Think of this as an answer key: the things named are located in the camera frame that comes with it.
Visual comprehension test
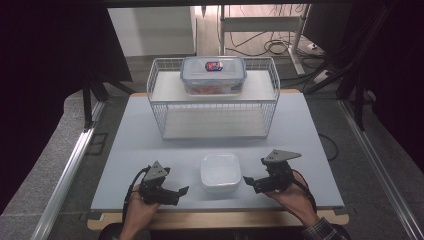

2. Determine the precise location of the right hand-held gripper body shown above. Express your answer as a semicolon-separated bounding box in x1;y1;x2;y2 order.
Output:
253;148;303;194

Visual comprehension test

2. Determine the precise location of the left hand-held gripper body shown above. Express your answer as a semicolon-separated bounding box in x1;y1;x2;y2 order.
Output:
138;160;181;206

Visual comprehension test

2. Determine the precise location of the white square container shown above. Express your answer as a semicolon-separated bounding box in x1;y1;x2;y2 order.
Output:
199;152;242;195

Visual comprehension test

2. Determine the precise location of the white wire rack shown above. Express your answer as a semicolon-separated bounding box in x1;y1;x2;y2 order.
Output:
146;56;281;141

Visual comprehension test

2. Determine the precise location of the clear container with blue lid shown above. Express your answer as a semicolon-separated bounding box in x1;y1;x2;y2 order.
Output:
179;55;248;98

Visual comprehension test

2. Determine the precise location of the person's left hand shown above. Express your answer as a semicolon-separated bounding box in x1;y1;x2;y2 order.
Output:
125;189;162;228

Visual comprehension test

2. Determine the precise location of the person's right hand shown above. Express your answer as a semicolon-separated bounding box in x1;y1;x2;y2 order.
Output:
265;170;318;225

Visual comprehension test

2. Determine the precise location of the dark floor socket plate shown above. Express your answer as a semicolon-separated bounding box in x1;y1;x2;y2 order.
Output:
85;132;109;156

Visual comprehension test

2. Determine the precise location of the white power strip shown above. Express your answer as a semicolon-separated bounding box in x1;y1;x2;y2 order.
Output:
312;69;332;85

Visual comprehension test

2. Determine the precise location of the black metal stand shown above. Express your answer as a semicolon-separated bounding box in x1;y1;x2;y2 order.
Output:
81;68;136;131
303;4;396;132

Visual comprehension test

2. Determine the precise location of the white cabinet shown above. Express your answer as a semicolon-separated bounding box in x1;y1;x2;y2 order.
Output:
107;5;197;58

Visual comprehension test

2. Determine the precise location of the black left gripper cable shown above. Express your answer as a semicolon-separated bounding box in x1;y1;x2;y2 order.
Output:
121;165;152;222

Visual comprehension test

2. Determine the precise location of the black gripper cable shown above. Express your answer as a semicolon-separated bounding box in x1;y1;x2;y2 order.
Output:
121;165;152;222
292;169;318;214

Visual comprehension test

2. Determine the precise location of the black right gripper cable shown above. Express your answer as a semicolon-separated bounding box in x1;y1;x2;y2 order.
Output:
292;169;318;214

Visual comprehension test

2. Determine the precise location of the black floor cable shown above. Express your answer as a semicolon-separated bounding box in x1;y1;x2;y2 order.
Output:
318;133;340;162

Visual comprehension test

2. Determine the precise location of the aluminium rail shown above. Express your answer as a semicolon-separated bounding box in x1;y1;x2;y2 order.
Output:
30;101;106;240
338;99;424;240

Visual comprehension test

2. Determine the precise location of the tangle of black cables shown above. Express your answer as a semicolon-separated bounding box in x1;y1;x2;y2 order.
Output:
226;29;326;59

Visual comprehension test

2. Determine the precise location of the white desk frame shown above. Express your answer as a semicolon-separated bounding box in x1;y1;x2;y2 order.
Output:
218;3;312;77

